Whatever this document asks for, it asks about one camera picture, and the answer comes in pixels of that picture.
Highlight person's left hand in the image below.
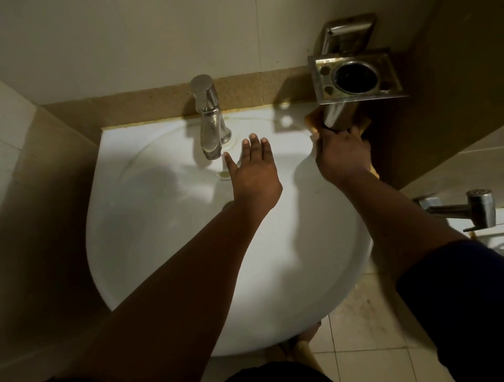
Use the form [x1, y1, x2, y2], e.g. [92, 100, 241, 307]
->
[223, 133, 284, 215]

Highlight person's right hand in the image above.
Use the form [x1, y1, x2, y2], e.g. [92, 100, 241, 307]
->
[311, 126, 373, 186]

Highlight orange cleaning cloth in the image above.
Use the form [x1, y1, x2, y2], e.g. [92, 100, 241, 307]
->
[305, 108, 381, 180]

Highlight white ceramic sink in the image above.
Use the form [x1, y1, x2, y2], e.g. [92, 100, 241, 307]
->
[86, 103, 373, 357]

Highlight person's left forearm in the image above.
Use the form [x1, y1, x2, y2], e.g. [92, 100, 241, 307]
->
[51, 200, 268, 382]

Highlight person's right forearm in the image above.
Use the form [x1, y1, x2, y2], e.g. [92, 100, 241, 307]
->
[338, 169, 469, 280]

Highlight chrome sink faucet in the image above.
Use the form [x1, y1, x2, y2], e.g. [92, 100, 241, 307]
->
[190, 74, 232, 161]

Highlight chrome bidet sprayer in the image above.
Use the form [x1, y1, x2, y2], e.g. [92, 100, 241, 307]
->
[413, 188, 497, 232]

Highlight white toilet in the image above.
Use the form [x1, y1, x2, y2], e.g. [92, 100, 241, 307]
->
[447, 208, 504, 257]

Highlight beige trousers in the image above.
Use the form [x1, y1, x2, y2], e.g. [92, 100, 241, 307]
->
[293, 340, 324, 374]

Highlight dark blue shirt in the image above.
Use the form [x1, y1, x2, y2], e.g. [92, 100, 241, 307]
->
[226, 240, 504, 382]

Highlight steel wall tumbler holder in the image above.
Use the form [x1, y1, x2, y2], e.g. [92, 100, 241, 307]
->
[308, 13, 408, 131]

